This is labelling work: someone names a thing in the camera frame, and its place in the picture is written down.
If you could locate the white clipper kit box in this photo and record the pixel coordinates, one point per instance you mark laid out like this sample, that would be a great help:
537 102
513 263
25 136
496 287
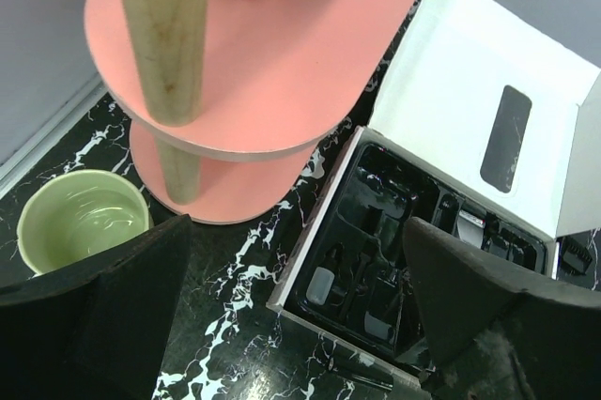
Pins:
478 110

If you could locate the black silver hair clipper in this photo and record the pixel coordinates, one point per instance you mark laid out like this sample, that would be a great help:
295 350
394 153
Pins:
470 228

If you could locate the small white oil bottle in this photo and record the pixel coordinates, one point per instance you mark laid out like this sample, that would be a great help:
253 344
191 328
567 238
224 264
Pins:
322 280

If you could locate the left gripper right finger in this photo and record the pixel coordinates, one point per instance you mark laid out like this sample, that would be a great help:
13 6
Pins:
495 330

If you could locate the pink tiered wooden shelf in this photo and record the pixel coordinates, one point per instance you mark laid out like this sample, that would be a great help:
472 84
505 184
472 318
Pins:
279 75

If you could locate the small black comb guard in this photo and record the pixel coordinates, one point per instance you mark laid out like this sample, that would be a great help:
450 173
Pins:
574 257

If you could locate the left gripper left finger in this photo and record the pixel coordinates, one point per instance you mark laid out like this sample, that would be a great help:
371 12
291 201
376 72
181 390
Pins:
96 329

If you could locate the light green cup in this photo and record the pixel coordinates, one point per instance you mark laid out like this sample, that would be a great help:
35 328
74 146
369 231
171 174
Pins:
77 215

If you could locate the black pen under box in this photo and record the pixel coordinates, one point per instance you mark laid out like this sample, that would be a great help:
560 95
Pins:
359 373

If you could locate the black comb attachment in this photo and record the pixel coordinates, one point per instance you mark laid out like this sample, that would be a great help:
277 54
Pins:
385 304

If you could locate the black cleaning brush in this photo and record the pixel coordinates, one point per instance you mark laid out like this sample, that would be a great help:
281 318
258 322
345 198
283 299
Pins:
364 261

